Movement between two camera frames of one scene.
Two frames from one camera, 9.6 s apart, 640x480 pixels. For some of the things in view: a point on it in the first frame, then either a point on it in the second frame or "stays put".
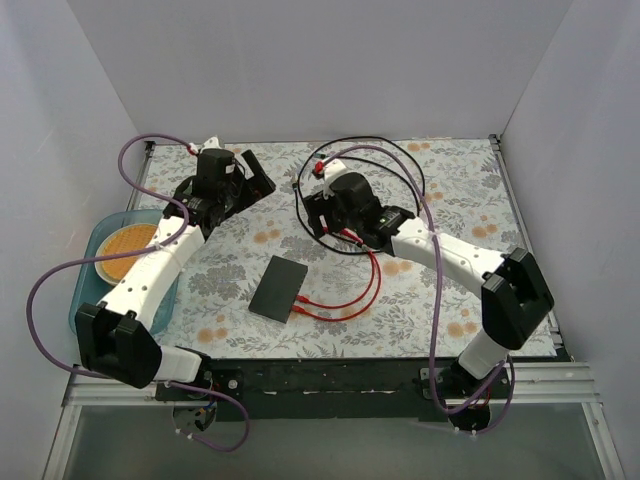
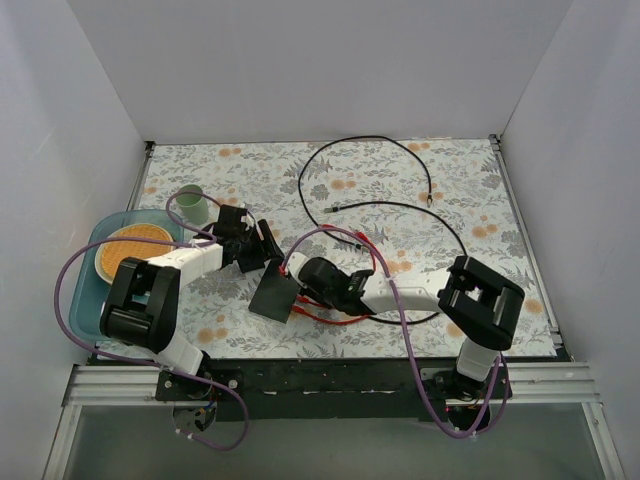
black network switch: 279,289 stays put
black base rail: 390,389 stays put
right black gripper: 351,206 -> 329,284
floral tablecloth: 364,248 stays put
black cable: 419,205 -> 431,210
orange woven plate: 123,239 stays put
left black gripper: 248,187 -> 260,245
